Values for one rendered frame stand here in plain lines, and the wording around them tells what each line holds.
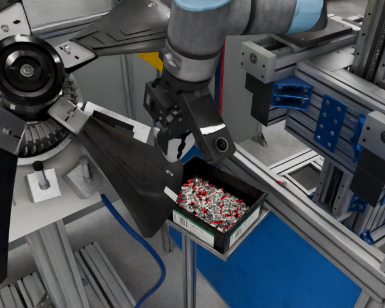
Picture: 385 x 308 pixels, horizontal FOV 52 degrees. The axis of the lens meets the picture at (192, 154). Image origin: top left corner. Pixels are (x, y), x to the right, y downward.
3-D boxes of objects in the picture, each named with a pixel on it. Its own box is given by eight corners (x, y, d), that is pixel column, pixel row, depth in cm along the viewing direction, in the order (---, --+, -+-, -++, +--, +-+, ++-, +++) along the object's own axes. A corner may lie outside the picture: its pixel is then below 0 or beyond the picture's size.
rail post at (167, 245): (162, 248, 185) (150, 107, 136) (168, 244, 187) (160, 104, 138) (166, 254, 183) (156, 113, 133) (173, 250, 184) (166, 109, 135)
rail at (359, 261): (150, 107, 136) (148, 87, 131) (160, 104, 138) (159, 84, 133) (381, 305, 79) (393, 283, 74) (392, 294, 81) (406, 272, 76)
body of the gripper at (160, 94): (179, 95, 69) (190, 38, 59) (207, 129, 65) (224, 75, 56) (140, 109, 65) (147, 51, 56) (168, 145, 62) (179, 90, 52)
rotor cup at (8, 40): (-41, 92, 70) (-48, 71, 58) (14, 36, 75) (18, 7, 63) (30, 143, 74) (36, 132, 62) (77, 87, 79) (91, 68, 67)
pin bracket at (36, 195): (23, 176, 87) (26, 174, 79) (49, 170, 89) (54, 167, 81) (30, 203, 87) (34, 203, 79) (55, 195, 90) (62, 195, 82)
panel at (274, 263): (167, 236, 176) (159, 112, 134) (170, 234, 176) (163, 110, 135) (308, 404, 124) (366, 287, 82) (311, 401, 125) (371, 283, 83)
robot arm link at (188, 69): (233, 51, 52) (183, 68, 48) (225, 77, 56) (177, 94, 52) (201, 19, 55) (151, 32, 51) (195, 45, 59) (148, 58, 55)
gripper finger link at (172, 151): (159, 142, 73) (165, 108, 66) (176, 165, 71) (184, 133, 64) (145, 148, 72) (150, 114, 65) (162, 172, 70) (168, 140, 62)
